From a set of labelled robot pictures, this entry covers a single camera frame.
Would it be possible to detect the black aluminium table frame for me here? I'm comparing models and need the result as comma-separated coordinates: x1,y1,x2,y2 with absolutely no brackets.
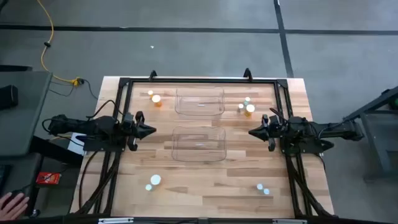
73,77,335,218

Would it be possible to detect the yellow extension cable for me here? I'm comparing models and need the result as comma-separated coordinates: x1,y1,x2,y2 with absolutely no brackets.
36,0,82,86

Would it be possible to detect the black keyboard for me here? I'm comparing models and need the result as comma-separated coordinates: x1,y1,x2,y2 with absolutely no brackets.
0,164,12,194

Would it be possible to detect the white box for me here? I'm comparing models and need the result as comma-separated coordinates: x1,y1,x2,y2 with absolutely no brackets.
67,132,88,156

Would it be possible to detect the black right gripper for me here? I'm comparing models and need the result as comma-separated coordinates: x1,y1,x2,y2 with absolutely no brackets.
248,114,284,152

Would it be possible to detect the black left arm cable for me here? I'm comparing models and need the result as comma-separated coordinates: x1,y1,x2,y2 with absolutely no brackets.
86,99,126,121

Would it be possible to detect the clear plastic bin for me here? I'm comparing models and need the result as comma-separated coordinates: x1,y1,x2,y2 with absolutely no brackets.
174,86,226,117
171,126,227,162

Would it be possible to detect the black speaker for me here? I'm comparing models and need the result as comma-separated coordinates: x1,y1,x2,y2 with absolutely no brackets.
0,84,19,110

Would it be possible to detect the silver metal bracket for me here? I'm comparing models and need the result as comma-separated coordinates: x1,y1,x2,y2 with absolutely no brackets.
272,218,308,224
98,217,134,224

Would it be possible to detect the dark metal table frame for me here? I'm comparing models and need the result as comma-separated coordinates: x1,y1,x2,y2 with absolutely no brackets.
343,86,398,183

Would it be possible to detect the person's hand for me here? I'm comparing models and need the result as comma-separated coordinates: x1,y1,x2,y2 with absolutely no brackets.
0,192,30,221

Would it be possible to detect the black power cable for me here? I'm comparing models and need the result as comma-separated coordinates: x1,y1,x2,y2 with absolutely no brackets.
49,78,99,100

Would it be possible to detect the grey office desk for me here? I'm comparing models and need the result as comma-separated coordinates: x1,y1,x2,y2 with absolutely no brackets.
0,70,53,157
0,152,43,218

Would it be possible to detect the black computer mouse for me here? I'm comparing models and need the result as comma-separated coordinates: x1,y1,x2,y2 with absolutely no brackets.
7,189,26,200

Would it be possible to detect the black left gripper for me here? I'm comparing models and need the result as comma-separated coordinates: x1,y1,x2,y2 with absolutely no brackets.
120,111,157,152

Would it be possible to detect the black cable bundle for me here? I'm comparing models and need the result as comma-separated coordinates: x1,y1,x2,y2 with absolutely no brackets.
78,149,98,214

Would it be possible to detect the red box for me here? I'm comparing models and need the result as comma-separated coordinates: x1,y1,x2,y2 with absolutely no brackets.
35,172,62,185

